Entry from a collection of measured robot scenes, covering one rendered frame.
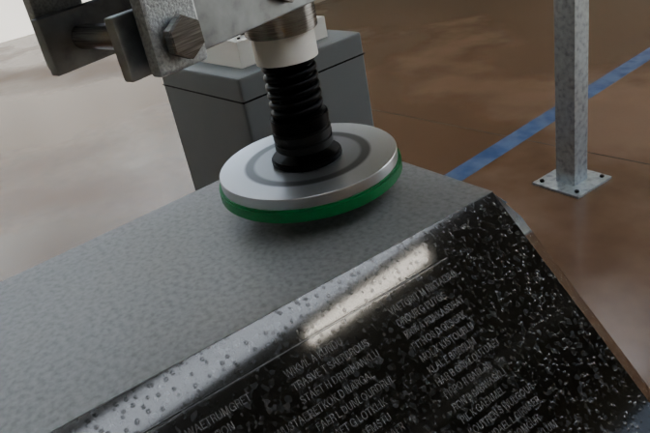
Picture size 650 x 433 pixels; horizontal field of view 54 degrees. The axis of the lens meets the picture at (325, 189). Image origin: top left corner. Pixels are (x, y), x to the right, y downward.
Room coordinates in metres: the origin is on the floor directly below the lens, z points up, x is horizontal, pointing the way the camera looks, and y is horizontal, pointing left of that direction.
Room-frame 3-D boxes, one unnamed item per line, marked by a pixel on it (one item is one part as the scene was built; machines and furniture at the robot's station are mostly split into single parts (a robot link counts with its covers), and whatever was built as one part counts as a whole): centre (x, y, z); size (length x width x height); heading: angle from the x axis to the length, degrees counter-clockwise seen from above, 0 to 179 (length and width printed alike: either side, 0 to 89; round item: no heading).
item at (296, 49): (0.70, 0.01, 1.02); 0.07 x 0.07 x 0.04
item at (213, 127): (1.71, 0.11, 0.40); 0.50 x 0.50 x 0.80; 37
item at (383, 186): (0.70, 0.01, 0.87); 0.22 x 0.22 x 0.04
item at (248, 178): (0.70, 0.01, 0.88); 0.21 x 0.21 x 0.01
